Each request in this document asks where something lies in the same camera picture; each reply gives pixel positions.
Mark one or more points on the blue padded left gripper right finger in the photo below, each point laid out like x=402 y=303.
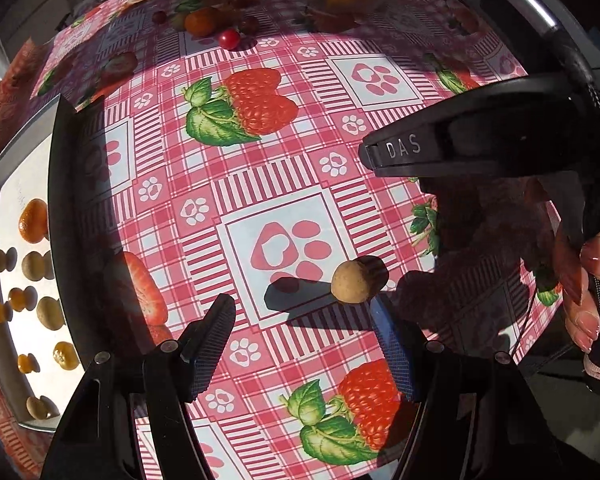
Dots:
x=402 y=343

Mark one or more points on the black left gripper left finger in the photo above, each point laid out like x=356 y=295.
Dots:
x=202 y=345

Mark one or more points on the yellow cherry tomato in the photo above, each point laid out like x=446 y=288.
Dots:
x=65 y=355

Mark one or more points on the person right hand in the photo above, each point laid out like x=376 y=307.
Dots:
x=573 y=268

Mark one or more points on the tan longan on table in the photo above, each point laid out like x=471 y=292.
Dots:
x=351 y=282

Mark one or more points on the white rectangular tray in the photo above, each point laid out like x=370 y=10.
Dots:
x=36 y=389

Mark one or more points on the red checkered fruit tablecloth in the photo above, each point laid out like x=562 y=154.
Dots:
x=188 y=170

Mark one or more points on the red cherry tomato far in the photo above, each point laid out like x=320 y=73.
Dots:
x=229 y=39

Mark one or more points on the shaded orange mandarin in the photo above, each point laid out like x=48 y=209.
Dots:
x=202 y=23

